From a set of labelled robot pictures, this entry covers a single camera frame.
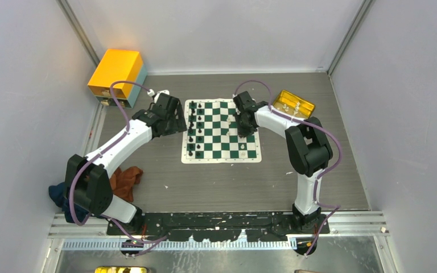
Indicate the dark blue cloth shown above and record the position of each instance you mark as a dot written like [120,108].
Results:
[56,194]

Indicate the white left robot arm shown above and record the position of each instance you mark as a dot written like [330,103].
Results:
[87,178]

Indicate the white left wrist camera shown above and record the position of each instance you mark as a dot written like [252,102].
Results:
[155,95]

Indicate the green white chess board mat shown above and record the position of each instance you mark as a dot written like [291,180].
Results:
[216,146]

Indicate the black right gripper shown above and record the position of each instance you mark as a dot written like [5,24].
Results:
[242,132]

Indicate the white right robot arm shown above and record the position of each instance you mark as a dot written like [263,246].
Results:
[309,152]

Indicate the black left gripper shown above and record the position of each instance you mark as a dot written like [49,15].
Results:
[178,125]

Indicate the orange cloth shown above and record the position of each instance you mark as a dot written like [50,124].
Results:
[122,182]

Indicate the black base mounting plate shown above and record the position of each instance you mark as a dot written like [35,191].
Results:
[220,226]

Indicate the yellow transparent tray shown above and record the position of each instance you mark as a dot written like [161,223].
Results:
[293,105]

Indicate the aluminium frame rail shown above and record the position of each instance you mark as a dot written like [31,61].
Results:
[93,236]

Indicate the yellow teal drawer box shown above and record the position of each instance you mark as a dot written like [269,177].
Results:
[118,65]

